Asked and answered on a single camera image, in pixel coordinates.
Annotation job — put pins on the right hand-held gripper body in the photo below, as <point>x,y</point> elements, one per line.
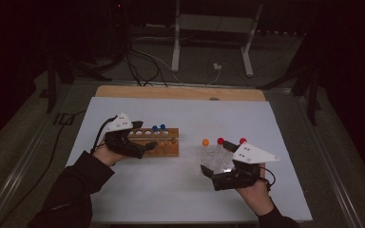
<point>253,154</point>

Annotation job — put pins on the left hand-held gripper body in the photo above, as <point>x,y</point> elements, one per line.
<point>120,123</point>

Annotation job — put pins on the red cap test tube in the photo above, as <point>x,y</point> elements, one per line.
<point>242,141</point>
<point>220,141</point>

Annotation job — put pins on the clear plastic test tube rack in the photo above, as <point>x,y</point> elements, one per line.
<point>215,158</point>

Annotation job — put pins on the wooden test tube rack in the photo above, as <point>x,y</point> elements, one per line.
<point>168,147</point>

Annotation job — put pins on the blue cap test tube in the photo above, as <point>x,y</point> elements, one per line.
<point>163,127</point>
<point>155,128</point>

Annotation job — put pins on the orange cap test tube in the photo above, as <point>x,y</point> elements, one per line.
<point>205,142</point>

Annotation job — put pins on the person's left hand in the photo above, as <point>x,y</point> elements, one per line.
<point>107,156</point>

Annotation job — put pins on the person's right hand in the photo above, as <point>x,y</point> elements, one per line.
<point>256,196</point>

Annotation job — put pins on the white table sheet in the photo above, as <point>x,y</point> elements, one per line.
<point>183,114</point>

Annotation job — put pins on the black stand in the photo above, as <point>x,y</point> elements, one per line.
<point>312,101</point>
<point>51,91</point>

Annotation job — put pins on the white metal stand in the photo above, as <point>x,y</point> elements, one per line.
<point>176,47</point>

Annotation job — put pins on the black floor bracket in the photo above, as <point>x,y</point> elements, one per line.
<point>57,119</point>

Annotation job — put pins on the grey metal rail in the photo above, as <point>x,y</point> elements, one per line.
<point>329,164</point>
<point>15,177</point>

